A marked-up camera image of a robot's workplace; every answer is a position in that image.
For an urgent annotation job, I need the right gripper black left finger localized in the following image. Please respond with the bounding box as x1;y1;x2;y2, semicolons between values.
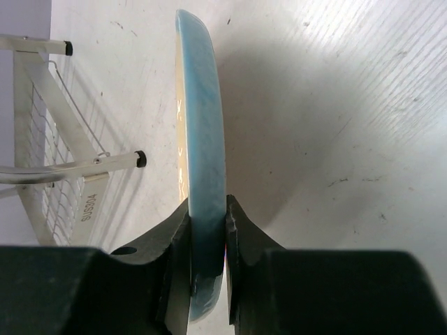
1;202;191;334

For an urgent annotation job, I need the steel two-tier dish rack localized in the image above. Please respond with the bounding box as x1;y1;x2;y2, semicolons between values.
1;34;147;246

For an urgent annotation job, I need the cream and blue round plate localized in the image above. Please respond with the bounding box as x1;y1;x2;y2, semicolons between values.
175;9;226;322

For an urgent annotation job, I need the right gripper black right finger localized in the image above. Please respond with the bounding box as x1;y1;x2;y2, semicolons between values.
226;195;446;334

